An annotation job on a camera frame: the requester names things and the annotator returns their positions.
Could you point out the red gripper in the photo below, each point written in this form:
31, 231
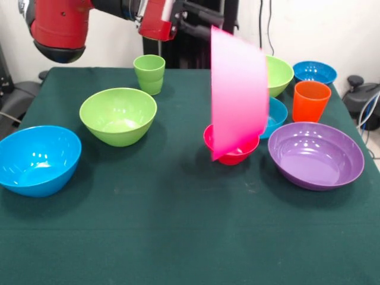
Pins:
158, 20

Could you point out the green plastic cup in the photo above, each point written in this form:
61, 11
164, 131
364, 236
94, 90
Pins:
149, 77

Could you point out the large pink plastic bowl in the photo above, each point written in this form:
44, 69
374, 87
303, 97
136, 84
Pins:
237, 98

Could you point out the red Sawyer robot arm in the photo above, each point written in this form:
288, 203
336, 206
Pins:
59, 26

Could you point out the green plastic bowl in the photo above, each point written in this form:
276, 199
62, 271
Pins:
118, 118
279, 75

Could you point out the blue straight-sided bowl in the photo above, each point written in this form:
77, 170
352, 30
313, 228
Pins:
276, 115

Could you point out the small dark blue bowl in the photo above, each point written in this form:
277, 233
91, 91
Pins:
314, 74

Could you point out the orange plastic cup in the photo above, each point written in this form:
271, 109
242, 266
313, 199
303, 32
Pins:
310, 104

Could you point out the small crimson plastic bowl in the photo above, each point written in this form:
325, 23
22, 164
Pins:
234, 157

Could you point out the wide purple plastic bowl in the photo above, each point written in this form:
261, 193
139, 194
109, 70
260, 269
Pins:
314, 157

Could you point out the dark green tablecloth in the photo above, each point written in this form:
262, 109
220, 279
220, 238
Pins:
178, 222

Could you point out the large light blue bowl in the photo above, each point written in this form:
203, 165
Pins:
35, 163

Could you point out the black pedestal leg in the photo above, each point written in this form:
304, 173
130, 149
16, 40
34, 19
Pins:
17, 101
354, 101

